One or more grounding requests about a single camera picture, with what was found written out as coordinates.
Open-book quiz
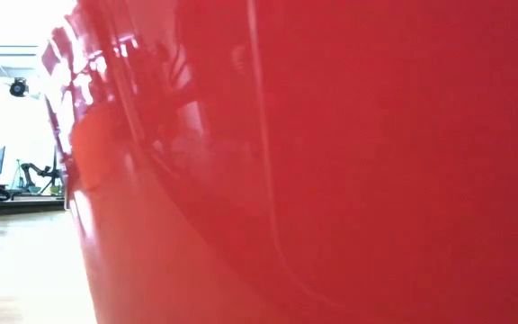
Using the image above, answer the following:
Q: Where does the red plastic mini bowl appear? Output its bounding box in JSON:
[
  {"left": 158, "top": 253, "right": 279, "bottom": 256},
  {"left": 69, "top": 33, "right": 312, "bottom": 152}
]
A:
[{"left": 39, "top": 0, "right": 518, "bottom": 324}]

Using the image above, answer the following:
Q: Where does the black ceiling-hung camera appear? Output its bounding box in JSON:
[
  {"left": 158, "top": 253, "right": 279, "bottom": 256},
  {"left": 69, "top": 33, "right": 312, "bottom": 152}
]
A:
[{"left": 8, "top": 76, "right": 30, "bottom": 98}]

